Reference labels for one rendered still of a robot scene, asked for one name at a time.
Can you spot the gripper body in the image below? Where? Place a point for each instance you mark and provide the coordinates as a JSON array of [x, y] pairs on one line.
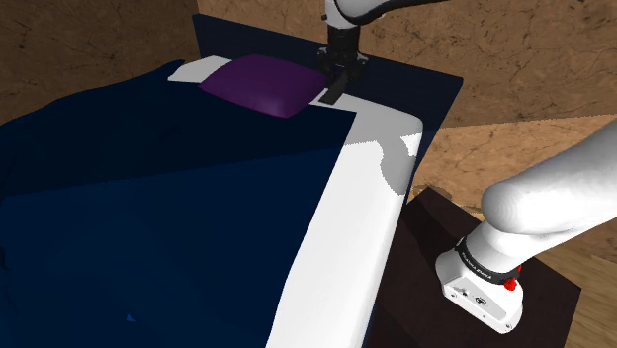
[[343, 46]]

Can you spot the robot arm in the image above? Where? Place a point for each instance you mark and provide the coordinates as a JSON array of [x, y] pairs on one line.
[[535, 207]]

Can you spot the black flat bar-shaped object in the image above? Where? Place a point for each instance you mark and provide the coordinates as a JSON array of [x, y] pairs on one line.
[[335, 90]]

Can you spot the purple pillow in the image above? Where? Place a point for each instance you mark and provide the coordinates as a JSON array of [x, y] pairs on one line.
[[265, 84]]

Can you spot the bed with white mattress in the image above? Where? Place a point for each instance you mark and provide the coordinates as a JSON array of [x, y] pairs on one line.
[[347, 231]]

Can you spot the navy blue blanket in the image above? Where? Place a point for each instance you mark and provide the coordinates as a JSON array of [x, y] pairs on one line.
[[159, 217]]

